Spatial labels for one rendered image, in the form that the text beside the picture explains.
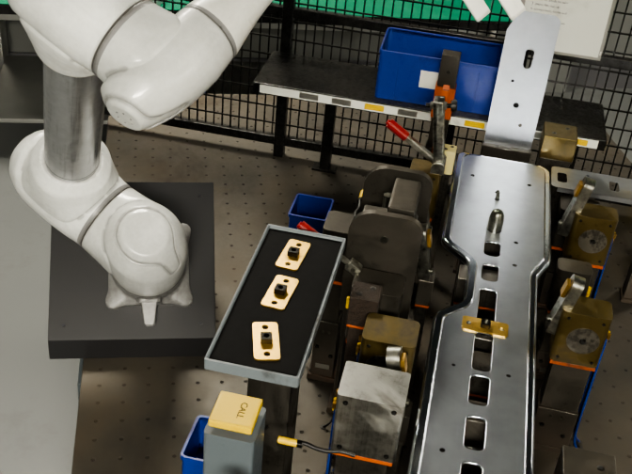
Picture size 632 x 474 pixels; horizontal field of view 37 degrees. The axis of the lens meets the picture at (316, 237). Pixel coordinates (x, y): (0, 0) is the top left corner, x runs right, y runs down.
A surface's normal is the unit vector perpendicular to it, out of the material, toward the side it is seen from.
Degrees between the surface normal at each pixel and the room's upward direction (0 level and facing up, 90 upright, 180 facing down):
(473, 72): 90
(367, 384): 0
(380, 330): 0
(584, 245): 90
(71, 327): 42
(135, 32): 46
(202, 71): 78
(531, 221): 0
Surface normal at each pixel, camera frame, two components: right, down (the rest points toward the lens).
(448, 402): 0.08, -0.83
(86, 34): -0.17, 0.40
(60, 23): -0.40, 0.45
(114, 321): 0.14, -0.25
